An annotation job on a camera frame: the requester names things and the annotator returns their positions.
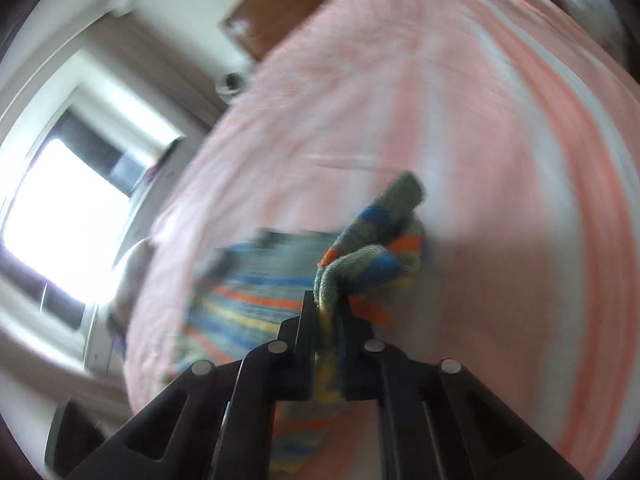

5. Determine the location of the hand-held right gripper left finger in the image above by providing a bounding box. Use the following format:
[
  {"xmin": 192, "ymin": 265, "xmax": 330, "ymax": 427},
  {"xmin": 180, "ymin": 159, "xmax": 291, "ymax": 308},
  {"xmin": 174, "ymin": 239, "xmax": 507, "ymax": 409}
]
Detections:
[{"xmin": 65, "ymin": 291, "xmax": 321, "ymax": 480}]

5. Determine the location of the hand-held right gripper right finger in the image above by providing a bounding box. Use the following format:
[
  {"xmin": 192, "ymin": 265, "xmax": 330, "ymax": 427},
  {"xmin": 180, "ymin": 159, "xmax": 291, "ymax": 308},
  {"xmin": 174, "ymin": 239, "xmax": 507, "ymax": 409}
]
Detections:
[{"xmin": 334, "ymin": 293, "xmax": 586, "ymax": 480}]

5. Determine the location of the striped knitted sweater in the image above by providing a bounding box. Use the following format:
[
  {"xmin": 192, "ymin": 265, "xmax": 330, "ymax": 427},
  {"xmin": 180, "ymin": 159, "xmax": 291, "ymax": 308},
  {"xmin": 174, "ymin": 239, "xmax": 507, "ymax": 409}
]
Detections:
[{"xmin": 172, "ymin": 171, "xmax": 428, "ymax": 480}]

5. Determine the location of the pink striped bed sheet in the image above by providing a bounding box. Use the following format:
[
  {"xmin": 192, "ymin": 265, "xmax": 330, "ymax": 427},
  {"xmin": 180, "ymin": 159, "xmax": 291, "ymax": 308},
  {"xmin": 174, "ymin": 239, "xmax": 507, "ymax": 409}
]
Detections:
[{"xmin": 122, "ymin": 0, "xmax": 640, "ymax": 480}]

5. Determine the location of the window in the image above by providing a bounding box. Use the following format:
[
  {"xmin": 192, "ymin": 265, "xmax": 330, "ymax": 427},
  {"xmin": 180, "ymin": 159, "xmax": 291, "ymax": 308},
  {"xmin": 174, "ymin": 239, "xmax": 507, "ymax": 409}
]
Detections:
[{"xmin": 0, "ymin": 50, "xmax": 188, "ymax": 323}]

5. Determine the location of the small round grey device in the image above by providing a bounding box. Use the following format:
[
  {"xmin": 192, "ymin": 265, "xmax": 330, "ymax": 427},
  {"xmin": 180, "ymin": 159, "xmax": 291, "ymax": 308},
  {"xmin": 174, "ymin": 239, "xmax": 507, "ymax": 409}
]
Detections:
[{"xmin": 216, "ymin": 72, "xmax": 247, "ymax": 106}]

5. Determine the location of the brown curtain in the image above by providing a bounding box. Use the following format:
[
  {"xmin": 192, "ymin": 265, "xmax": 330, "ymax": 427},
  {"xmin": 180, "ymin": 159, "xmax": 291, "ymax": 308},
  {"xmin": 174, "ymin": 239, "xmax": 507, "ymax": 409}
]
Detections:
[{"xmin": 92, "ymin": 12, "xmax": 233, "ymax": 133}]

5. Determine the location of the brown wooden headboard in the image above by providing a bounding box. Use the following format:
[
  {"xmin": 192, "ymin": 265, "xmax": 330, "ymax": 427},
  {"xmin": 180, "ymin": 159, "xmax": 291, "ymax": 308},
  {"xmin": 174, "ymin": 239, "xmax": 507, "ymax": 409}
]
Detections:
[{"xmin": 220, "ymin": 0, "xmax": 381, "ymax": 63}]

